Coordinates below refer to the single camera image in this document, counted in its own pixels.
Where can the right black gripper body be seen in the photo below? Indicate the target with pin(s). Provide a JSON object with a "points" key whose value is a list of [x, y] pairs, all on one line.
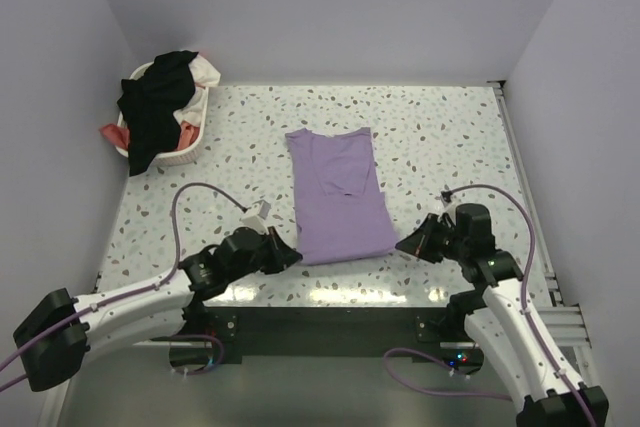
{"points": [[454, 245]]}

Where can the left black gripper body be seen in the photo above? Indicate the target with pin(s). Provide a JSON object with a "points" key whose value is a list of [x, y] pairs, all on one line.
{"points": [[256, 262]]}

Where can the purple t shirt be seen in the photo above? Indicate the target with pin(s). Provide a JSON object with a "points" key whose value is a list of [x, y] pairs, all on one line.
{"points": [[340, 211]]}

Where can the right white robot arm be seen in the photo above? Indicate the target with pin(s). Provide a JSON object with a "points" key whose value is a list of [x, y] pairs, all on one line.
{"points": [[499, 316]]}

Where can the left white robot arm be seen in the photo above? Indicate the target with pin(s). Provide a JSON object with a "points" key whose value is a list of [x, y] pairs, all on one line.
{"points": [[63, 332]]}

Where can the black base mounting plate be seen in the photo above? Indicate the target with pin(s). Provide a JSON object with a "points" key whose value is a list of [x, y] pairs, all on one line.
{"points": [[356, 332]]}

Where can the white laundry basket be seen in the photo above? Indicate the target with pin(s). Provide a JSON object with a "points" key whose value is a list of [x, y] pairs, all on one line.
{"points": [[185, 156]]}

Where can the coral orange t shirt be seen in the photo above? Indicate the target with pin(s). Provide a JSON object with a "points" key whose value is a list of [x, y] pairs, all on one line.
{"points": [[120, 136]]}

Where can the black t shirt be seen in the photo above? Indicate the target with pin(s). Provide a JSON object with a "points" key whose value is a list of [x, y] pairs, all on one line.
{"points": [[148, 103]]}

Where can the white t shirt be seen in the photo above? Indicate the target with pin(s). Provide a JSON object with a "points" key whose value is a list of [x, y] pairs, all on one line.
{"points": [[205, 76]]}

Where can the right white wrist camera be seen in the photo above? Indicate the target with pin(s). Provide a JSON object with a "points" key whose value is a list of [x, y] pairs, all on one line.
{"points": [[449, 204]]}

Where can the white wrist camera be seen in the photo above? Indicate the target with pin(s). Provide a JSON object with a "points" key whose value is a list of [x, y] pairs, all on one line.
{"points": [[449, 204], [256, 215]]}

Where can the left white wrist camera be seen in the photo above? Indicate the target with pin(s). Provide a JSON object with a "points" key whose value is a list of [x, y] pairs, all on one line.
{"points": [[256, 215]]}

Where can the aluminium frame rail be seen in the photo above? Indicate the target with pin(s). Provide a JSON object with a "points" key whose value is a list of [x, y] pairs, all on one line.
{"points": [[567, 327]]}

